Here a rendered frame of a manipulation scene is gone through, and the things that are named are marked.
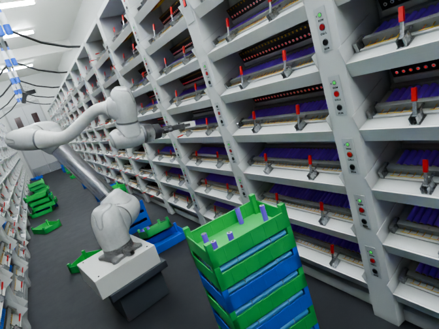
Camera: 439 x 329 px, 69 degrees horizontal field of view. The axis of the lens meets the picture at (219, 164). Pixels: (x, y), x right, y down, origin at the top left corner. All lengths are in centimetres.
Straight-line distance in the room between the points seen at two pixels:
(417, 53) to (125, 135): 118
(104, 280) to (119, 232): 24
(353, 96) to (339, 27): 20
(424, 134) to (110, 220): 138
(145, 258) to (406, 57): 141
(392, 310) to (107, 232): 127
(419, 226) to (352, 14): 67
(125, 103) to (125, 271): 82
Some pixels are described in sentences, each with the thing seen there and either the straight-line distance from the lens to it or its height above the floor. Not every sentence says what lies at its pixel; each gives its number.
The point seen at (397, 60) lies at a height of 91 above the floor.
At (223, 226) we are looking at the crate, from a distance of 119.
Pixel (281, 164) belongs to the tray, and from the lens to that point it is 146.
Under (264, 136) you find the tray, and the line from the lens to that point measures 137.
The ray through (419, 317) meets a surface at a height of 4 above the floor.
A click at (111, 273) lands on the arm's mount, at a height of 29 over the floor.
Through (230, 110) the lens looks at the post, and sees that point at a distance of 157.
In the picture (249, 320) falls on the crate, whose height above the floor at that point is 26.
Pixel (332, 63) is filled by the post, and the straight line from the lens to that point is 104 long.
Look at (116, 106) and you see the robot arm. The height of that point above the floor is 103.
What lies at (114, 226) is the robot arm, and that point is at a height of 47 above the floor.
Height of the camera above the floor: 98
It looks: 14 degrees down
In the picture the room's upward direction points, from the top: 18 degrees counter-clockwise
